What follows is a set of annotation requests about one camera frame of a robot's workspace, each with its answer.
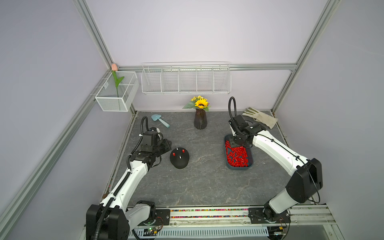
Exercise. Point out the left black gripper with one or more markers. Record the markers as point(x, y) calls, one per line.
point(167, 147)

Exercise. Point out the dark ribbed vase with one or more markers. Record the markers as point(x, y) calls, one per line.
point(200, 121)

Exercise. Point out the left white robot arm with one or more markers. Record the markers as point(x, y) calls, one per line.
point(111, 219)

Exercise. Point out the white mesh wall basket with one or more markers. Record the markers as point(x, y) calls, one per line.
point(107, 98)

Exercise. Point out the pile of red sleeves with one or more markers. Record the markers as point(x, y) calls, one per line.
point(237, 157)

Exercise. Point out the yellow sunflower bouquet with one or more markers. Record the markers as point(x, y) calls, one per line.
point(198, 103)

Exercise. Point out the black dome screw fixture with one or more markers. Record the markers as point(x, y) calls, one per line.
point(181, 160)

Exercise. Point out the teal plastic tray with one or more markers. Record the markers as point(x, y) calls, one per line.
point(227, 138)

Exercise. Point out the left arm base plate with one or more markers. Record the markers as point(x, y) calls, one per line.
point(161, 218)

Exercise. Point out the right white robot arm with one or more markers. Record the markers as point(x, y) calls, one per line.
point(306, 175)

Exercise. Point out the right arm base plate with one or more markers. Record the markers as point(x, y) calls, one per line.
point(258, 215)

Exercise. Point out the white wire wall shelf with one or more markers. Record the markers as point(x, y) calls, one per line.
point(186, 78)

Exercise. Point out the teal handled small tool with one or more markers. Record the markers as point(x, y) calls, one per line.
point(158, 118)

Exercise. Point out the artificial pink tulip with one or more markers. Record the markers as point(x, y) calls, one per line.
point(117, 79)

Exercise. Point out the beige work glove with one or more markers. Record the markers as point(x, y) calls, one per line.
point(260, 117)

